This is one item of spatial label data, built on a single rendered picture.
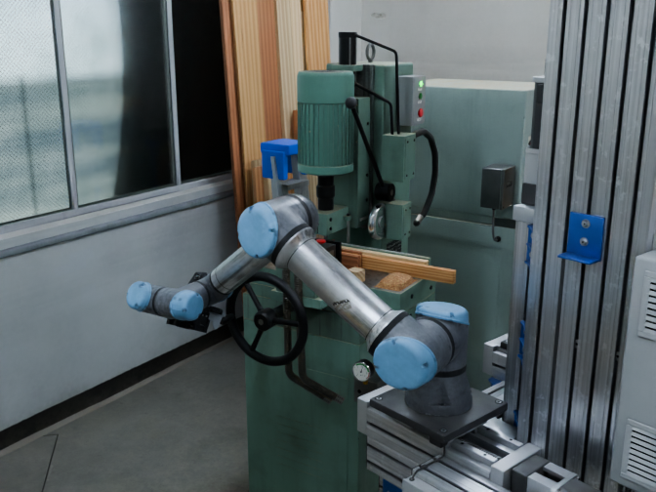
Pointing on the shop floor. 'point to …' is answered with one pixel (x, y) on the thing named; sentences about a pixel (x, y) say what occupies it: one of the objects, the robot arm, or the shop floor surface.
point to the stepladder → (276, 165)
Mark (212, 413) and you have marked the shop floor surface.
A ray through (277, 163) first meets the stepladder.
